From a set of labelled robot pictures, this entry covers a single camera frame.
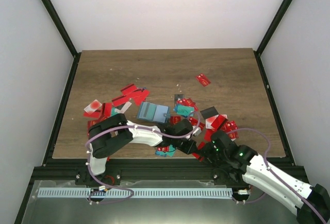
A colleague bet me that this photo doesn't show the red VIP card centre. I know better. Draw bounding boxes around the red VIP card centre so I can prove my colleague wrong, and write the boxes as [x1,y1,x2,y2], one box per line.
[176,98,199,111]

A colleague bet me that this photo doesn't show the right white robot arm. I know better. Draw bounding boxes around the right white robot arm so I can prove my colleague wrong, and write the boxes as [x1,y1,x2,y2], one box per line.
[199,130,329,223]

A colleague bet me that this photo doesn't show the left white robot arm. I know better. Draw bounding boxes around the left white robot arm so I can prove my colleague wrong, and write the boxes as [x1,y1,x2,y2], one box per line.
[86,114,200,185]

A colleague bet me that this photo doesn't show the red card black stripe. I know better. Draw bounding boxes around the red card black stripe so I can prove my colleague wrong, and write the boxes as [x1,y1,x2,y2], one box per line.
[193,142,209,164]

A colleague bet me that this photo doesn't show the lone red card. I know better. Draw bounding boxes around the lone red card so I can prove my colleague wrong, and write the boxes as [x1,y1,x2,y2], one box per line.
[195,73,211,87]

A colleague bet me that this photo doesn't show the red vip card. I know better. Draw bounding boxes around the red vip card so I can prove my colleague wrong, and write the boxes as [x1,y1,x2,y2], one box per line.
[156,145,176,155]
[176,98,199,111]

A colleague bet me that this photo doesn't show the light blue slotted cable duct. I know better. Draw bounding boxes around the light blue slotted cable duct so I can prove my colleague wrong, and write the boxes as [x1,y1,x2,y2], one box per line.
[37,187,233,199]

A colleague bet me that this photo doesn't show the black aluminium frame rail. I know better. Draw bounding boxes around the black aluminium frame rail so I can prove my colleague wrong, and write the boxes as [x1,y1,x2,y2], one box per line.
[33,158,305,183]

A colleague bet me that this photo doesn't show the red VIP card front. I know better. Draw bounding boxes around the red VIP card front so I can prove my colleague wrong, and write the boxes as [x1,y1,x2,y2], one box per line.
[156,145,176,155]

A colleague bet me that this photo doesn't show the red cards top left pile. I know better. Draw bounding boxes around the red cards top left pile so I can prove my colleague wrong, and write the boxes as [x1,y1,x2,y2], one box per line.
[112,83,150,107]

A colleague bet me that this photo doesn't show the blue leather card holder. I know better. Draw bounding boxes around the blue leather card holder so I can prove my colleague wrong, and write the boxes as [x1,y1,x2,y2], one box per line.
[137,101,171,124]

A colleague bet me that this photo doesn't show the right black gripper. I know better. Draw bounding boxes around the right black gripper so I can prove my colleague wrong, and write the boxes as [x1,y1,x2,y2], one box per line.
[196,142,228,169]

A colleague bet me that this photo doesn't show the teal VIP card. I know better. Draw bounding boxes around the teal VIP card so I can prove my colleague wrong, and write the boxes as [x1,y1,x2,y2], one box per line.
[173,105,195,117]

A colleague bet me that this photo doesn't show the white red circle card left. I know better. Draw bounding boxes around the white red circle card left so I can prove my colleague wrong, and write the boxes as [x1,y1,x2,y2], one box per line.
[84,99,102,114]

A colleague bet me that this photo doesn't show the black card right pile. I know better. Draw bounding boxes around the black card right pile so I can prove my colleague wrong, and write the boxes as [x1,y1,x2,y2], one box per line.
[200,107,219,119]

